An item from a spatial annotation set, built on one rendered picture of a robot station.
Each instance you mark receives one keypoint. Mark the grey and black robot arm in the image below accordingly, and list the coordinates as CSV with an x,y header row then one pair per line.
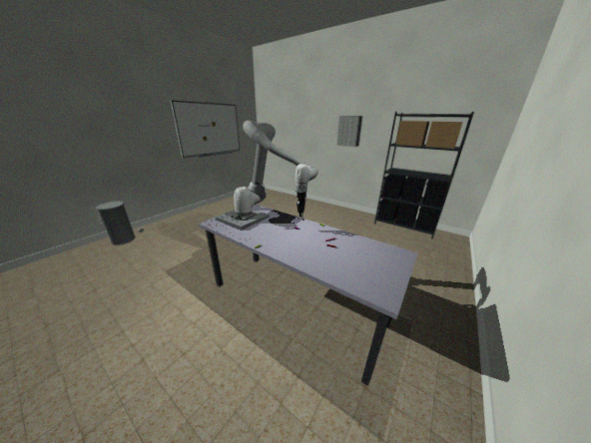
x,y
256,193

